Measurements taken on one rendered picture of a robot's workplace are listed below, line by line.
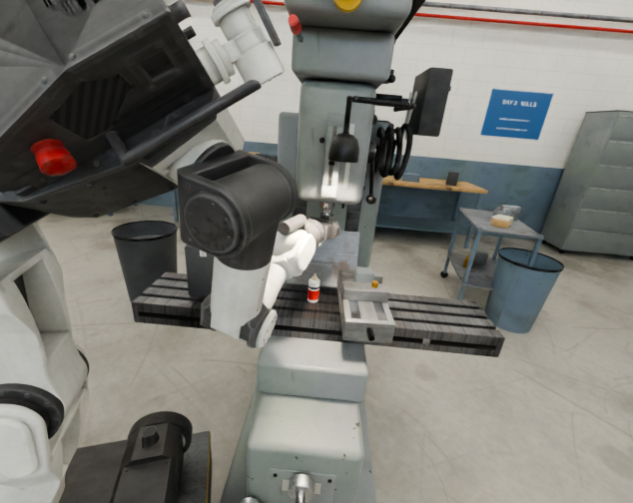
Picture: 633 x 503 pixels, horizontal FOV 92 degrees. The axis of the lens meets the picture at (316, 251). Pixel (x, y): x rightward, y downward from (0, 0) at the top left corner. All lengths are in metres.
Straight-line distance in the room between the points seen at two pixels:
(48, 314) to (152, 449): 0.56
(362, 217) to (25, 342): 1.15
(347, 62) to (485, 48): 4.88
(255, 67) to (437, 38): 5.01
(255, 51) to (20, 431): 0.70
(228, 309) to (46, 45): 0.37
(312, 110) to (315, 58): 0.12
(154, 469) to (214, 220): 0.89
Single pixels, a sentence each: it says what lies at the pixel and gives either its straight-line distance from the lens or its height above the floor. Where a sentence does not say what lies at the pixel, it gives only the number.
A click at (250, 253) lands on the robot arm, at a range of 0.45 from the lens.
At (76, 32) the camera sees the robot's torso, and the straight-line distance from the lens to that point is 0.38.
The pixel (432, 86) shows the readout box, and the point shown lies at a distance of 1.22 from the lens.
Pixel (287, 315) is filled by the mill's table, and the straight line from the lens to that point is 1.05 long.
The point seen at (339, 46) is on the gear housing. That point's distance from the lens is 0.86.
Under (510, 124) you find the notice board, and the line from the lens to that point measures 5.82.
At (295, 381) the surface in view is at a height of 0.79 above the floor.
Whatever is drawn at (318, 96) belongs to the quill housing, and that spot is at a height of 1.59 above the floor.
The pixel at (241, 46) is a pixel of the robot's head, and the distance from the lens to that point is 0.56.
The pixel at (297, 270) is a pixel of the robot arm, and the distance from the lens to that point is 0.75.
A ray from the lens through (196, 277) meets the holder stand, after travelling 1.14.
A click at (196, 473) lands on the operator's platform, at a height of 0.40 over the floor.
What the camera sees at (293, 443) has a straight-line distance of 0.97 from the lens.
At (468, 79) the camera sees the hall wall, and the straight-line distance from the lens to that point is 5.56.
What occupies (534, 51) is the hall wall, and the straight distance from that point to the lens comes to 5.95.
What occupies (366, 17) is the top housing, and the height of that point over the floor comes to 1.73.
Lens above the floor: 1.52
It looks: 22 degrees down
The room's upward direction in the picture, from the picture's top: 5 degrees clockwise
